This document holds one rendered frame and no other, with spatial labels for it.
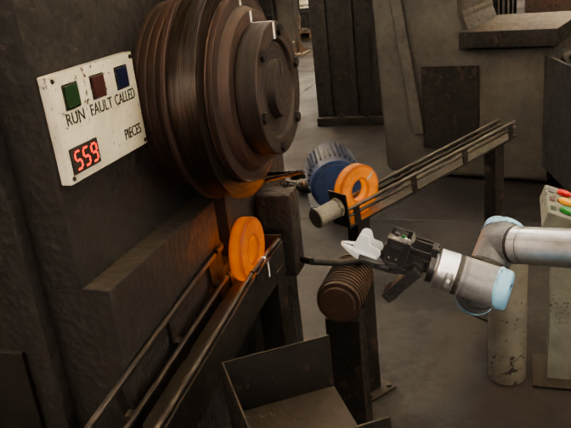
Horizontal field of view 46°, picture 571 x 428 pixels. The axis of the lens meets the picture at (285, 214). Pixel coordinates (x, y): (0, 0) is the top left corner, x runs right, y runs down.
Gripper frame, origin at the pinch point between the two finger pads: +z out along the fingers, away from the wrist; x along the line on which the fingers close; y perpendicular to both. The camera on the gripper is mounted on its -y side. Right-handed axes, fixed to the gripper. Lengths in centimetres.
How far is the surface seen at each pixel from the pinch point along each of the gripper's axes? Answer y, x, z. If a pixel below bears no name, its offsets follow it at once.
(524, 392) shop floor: -59, -55, -61
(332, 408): -11.7, 39.4, -9.6
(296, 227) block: -10.4, -22.1, 16.8
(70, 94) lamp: 34, 43, 45
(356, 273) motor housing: -23.1, -30.9, -1.3
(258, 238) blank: -6.7, -3.3, 21.4
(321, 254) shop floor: -88, -153, 28
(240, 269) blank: -9.8, 7.9, 21.4
